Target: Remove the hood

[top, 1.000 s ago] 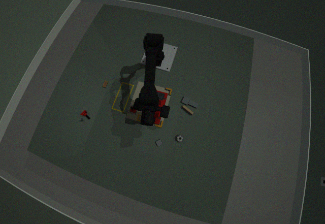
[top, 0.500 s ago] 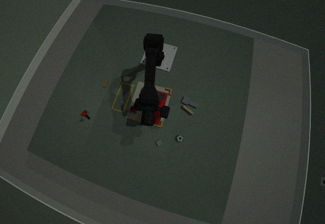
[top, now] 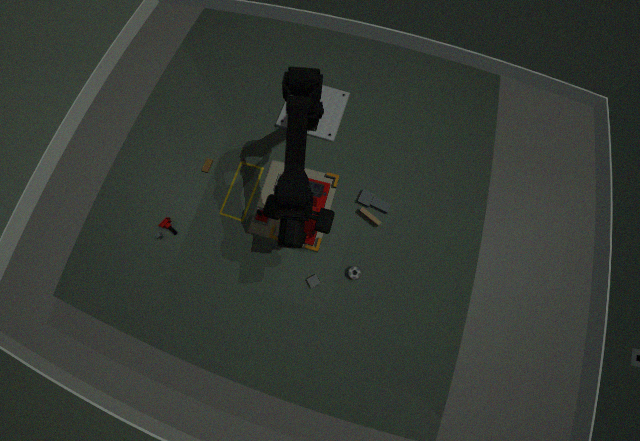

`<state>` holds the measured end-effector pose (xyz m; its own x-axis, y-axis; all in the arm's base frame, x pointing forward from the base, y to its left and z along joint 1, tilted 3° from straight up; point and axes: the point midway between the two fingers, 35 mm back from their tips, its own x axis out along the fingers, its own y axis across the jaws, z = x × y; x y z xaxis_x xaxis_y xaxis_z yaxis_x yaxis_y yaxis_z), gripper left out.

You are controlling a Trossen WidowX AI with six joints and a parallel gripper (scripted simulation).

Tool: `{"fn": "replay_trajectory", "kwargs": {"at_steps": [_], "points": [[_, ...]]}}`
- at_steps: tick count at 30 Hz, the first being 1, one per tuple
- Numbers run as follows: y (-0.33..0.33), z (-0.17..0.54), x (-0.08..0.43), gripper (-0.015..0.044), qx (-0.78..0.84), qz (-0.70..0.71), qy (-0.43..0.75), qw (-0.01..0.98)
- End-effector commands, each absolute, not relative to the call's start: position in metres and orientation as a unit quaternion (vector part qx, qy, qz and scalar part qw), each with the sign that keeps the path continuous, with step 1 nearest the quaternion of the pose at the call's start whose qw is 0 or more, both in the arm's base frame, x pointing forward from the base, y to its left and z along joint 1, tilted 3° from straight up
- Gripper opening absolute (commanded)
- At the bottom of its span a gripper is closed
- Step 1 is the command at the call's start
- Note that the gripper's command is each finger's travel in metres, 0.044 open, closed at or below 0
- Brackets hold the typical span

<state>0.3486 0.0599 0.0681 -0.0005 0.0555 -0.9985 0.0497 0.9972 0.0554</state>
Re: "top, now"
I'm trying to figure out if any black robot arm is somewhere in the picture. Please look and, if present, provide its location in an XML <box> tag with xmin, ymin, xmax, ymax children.
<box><xmin>274</xmin><ymin>67</ymin><xmax>324</xmax><ymax>249</ymax></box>

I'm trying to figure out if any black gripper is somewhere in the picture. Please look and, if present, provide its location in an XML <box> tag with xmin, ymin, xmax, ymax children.
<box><xmin>262</xmin><ymin>194</ymin><xmax>335</xmax><ymax>234</ymax></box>

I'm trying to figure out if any small black toy tyre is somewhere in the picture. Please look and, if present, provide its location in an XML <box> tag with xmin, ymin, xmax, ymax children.
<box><xmin>348</xmin><ymin>266</ymin><xmax>361</xmax><ymax>280</ymax></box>

